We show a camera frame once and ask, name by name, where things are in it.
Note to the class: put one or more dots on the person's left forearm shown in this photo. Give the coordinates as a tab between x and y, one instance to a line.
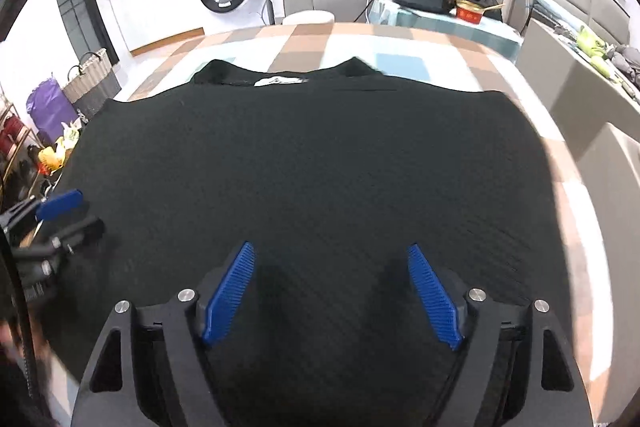
17	382

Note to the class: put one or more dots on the red bowl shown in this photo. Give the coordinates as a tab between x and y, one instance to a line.
469	13

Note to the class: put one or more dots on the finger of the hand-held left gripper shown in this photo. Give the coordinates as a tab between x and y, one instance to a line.
80	231
60	203

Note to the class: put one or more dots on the black sweater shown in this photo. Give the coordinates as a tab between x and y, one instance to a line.
320	167

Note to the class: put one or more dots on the grey duvet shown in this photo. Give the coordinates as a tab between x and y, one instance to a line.
627	67

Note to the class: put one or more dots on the white kitchen base cabinets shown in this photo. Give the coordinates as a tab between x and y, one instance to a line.
150	7

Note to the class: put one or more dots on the wicker laundry basket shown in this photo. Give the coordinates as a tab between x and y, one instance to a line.
92	84

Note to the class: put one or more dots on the wooden spoon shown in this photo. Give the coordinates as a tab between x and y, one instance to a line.
495	8

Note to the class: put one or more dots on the pile of food wrappers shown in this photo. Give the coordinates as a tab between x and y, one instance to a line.
57	149

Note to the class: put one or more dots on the white round stool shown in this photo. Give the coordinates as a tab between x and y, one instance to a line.
307	18

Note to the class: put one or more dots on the light blue pillow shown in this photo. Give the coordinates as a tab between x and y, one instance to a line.
552	9

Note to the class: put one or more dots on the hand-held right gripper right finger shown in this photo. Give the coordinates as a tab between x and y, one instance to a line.
435	297

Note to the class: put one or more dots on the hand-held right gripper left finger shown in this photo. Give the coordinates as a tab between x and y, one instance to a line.
227	297

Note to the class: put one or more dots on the side table with teal cloth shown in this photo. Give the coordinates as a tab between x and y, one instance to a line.
440	32

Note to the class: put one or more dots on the large beige box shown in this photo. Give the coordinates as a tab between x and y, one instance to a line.
560	87

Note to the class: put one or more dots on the green plush toy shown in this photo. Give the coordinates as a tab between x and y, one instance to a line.
592	47

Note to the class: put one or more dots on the shoe rack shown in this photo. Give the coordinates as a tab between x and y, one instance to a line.
20	177

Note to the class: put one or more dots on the red shoes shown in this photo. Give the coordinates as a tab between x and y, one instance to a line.
11	139

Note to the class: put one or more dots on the purple bag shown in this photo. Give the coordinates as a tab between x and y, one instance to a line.
50	112

